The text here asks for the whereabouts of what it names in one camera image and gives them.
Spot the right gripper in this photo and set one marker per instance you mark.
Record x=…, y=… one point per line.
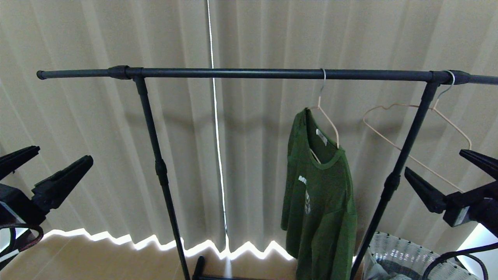
x=478, y=206

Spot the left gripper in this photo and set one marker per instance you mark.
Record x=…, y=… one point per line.
x=17, y=212

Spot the pink clothes hanger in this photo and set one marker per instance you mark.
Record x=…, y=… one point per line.
x=389, y=143
x=329, y=120

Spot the pale grey garment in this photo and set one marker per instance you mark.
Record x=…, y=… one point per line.
x=379, y=274

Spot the green sleeveless shirt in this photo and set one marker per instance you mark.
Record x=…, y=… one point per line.
x=323, y=217

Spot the white laundry basket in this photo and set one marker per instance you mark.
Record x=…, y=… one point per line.
x=400, y=252

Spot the black clothes rack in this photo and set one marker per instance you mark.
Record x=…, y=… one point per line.
x=233, y=73

